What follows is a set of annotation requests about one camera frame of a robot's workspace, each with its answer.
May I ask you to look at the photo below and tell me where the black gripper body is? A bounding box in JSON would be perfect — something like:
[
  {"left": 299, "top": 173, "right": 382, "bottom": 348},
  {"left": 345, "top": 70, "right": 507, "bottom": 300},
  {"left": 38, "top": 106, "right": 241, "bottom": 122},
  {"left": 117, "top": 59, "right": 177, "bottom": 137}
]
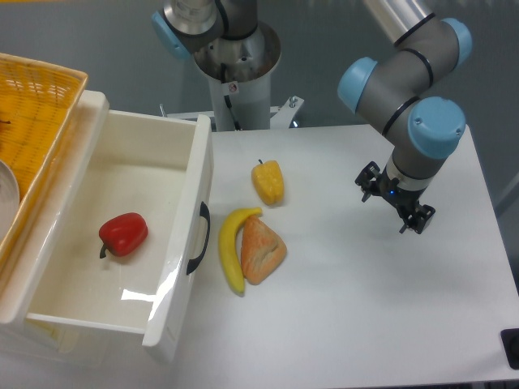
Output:
[{"left": 375, "top": 170, "right": 424, "bottom": 215}]

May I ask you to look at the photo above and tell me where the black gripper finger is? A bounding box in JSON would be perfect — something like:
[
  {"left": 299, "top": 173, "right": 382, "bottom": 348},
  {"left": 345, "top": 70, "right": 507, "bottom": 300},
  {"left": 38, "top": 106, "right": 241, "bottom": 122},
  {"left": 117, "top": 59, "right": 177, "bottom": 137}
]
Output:
[
  {"left": 354, "top": 161, "right": 380, "bottom": 202},
  {"left": 398, "top": 203, "right": 435, "bottom": 234}
]

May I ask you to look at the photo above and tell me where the white drawer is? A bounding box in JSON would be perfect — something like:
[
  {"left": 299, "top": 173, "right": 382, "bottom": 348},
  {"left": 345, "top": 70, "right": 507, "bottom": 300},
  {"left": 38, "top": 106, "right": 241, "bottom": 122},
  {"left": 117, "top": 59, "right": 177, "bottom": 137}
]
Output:
[{"left": 25, "top": 111, "right": 212, "bottom": 362}]

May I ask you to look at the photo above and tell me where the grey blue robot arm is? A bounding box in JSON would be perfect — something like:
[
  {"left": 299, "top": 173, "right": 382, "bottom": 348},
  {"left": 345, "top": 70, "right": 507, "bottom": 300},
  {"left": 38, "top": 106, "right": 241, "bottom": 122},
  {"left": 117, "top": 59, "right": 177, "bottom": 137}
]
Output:
[{"left": 152, "top": 1, "right": 472, "bottom": 233}]

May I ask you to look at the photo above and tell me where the white drawer cabinet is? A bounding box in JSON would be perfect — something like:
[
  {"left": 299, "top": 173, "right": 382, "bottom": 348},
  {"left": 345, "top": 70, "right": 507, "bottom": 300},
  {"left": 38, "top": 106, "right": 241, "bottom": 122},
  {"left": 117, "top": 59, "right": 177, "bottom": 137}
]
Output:
[{"left": 1, "top": 91, "right": 109, "bottom": 365}]

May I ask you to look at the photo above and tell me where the yellow bell pepper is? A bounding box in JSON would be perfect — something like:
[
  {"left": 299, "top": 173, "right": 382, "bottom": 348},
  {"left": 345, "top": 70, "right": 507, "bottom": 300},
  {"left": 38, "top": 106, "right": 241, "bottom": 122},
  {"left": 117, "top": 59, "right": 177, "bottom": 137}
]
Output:
[{"left": 251, "top": 160, "right": 285, "bottom": 206}]

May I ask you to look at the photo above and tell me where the orange bread slice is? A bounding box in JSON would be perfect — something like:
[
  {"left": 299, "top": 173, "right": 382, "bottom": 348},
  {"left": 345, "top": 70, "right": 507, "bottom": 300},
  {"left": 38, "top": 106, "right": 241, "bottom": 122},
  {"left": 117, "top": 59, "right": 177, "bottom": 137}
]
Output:
[{"left": 241, "top": 216, "right": 287, "bottom": 285}]

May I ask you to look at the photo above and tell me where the black corner object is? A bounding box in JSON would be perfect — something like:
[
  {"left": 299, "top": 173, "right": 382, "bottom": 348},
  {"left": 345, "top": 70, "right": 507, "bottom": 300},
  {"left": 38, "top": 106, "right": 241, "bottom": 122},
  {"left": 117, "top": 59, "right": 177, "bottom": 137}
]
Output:
[{"left": 500, "top": 328, "right": 519, "bottom": 370}]

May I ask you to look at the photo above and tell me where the yellow banana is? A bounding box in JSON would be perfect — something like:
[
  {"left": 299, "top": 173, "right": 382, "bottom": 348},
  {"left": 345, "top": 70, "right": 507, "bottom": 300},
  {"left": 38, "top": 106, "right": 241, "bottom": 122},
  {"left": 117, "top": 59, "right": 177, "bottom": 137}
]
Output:
[{"left": 218, "top": 207, "right": 262, "bottom": 296}]

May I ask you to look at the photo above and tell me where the red bell pepper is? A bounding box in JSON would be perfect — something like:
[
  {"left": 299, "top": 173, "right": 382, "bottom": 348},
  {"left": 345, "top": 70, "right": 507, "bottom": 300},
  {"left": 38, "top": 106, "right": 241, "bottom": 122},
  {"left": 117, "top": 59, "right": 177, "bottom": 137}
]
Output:
[{"left": 98, "top": 212, "right": 148, "bottom": 259}]

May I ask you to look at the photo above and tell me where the yellow woven basket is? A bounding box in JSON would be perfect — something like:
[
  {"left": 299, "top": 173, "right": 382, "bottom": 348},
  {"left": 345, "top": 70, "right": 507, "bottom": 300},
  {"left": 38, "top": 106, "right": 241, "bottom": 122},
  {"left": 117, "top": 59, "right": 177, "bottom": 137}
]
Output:
[{"left": 1, "top": 53, "right": 88, "bottom": 265}]

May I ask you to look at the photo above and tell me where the white plate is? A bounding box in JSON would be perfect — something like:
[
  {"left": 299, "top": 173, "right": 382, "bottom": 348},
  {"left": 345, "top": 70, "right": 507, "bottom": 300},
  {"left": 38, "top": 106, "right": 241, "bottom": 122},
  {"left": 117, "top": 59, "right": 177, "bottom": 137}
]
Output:
[{"left": 0, "top": 160, "right": 19, "bottom": 241}]

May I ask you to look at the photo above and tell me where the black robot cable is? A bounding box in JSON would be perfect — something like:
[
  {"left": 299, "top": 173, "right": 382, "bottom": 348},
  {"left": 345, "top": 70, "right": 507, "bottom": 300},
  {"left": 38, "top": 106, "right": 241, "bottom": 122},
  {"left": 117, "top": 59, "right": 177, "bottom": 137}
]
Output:
[{"left": 220, "top": 62, "right": 244, "bottom": 131}]

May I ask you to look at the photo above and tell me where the black top drawer handle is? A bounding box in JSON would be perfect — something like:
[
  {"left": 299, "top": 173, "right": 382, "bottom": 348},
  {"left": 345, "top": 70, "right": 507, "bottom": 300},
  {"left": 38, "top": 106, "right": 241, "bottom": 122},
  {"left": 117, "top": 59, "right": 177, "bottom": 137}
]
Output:
[{"left": 186, "top": 201, "right": 212, "bottom": 276}]

